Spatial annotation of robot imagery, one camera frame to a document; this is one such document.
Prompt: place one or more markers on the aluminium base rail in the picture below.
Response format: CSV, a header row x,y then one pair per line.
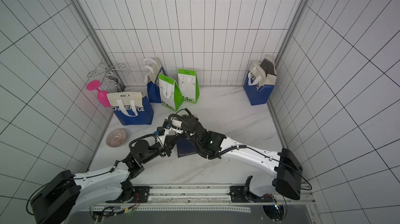
x,y
204,197

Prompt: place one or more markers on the pink plastic goblet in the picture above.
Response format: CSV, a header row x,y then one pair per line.
x,y
101,95

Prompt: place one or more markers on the large blue beige cheerful bag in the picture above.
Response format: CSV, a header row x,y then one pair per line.
x,y
131,108

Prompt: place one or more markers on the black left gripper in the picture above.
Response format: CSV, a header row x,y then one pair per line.
x,y
169,145

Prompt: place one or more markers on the blue beige takeout bag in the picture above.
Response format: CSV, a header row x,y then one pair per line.
x,y
260,80

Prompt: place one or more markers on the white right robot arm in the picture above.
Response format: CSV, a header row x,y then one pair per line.
x,y
280,171

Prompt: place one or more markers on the green white bag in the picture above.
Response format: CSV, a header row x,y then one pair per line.
x,y
170,94
189,85

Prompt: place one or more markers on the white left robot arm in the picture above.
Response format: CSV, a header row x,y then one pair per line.
x,y
67,193

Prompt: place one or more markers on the navy beige small bag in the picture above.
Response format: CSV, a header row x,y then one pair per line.
x,y
185,148

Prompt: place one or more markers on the metal wire rack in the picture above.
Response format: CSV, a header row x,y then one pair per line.
x,y
113,73

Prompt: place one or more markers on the blue beige bag at back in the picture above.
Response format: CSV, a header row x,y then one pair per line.
x,y
154,67

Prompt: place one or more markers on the glass dish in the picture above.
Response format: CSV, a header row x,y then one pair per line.
x,y
116,138

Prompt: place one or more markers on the green white bag right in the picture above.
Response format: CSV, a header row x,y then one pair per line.
x,y
189,85

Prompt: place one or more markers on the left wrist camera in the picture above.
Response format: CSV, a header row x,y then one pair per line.
x,y
161,131

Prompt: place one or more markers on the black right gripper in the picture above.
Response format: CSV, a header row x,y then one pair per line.
x,y
186,131

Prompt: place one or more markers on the green white bag left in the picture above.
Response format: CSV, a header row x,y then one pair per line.
x,y
170,94

